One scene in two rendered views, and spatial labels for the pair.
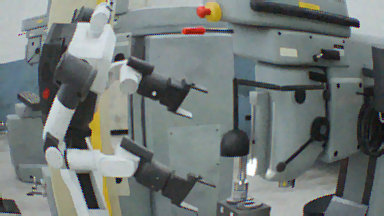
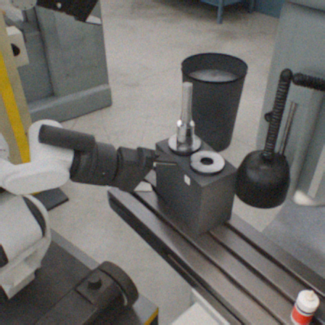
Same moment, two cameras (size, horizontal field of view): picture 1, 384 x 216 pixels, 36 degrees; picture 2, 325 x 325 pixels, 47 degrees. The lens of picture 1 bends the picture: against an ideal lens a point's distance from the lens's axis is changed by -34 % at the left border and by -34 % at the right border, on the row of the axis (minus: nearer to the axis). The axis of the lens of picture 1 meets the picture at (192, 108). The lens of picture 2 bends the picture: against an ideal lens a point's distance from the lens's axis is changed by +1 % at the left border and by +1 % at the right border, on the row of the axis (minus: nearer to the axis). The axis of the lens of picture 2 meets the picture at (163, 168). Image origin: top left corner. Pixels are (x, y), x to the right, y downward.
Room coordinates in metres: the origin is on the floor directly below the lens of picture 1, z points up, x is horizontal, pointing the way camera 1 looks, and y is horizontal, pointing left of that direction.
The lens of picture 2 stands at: (1.67, 0.13, 1.77)
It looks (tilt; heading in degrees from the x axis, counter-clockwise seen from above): 40 degrees down; 344
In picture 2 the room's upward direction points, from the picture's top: straight up
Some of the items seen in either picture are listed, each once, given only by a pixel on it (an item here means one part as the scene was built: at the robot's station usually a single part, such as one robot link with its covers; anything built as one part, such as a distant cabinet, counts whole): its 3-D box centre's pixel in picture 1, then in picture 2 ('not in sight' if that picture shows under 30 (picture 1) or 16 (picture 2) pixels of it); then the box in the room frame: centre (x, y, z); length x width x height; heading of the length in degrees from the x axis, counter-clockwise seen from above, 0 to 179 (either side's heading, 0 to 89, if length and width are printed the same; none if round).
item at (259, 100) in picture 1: (259, 134); (290, 144); (2.04, -0.16, 1.45); 0.04 x 0.04 x 0.21; 25
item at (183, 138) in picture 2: (240, 191); (185, 134); (2.45, -0.15, 1.19); 0.05 x 0.05 x 0.05
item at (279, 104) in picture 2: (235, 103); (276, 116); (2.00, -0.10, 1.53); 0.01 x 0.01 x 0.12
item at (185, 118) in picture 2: (243, 165); (186, 104); (2.45, -0.15, 1.28); 0.03 x 0.03 x 0.11
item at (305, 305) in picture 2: not in sight; (305, 305); (2.00, -0.28, 1.02); 0.04 x 0.04 x 0.11
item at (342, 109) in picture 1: (334, 114); not in sight; (2.17, -0.44, 1.47); 0.24 x 0.19 x 0.26; 25
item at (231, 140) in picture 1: (235, 141); (263, 173); (2.00, -0.10, 1.44); 0.07 x 0.07 x 0.06
